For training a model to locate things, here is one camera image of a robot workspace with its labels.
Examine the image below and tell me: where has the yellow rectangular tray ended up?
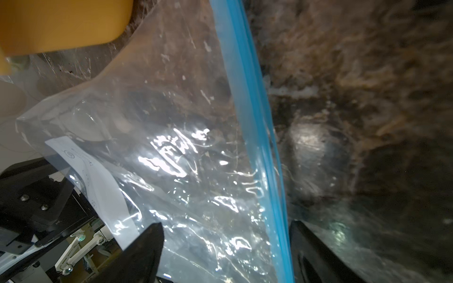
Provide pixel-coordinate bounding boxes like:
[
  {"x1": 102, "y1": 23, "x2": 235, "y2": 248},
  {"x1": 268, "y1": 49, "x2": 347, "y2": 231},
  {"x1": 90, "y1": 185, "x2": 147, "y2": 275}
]
[{"x1": 1, "y1": 0, "x2": 133, "y2": 75}]

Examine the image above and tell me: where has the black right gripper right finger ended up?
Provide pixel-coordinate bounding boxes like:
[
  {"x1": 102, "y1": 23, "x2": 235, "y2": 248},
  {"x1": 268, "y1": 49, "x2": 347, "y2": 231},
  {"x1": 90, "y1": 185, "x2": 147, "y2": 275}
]
[{"x1": 290, "y1": 221, "x2": 364, "y2": 283}]

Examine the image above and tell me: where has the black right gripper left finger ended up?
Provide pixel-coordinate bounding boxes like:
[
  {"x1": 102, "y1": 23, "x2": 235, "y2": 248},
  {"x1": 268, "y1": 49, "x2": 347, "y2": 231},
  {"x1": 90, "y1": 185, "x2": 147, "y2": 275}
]
[{"x1": 92, "y1": 223, "x2": 165, "y2": 283}]

